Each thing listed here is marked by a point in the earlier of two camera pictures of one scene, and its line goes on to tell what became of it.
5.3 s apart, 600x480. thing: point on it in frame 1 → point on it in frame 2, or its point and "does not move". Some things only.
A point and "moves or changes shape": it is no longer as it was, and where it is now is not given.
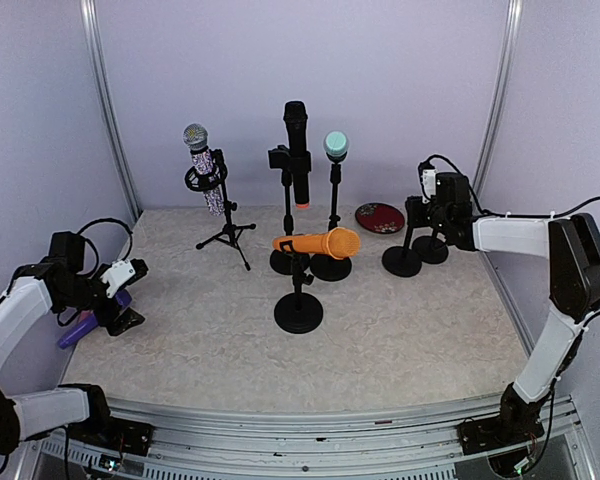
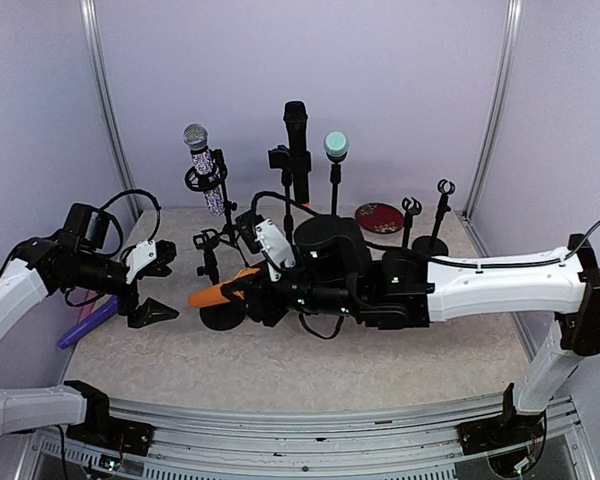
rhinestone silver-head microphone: (196, 137) does not move
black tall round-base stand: (289, 162) does not move
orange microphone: (338, 242) moves or changes shape
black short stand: (430, 249) does not move
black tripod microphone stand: (197, 181) does not move
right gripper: (415, 217) → (258, 307)
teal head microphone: (336, 145) does not move
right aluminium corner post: (498, 96) does not move
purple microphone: (122, 300) does not move
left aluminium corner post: (106, 106) does not move
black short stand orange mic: (300, 312) moves or changes shape
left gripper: (121, 323) → (141, 316)
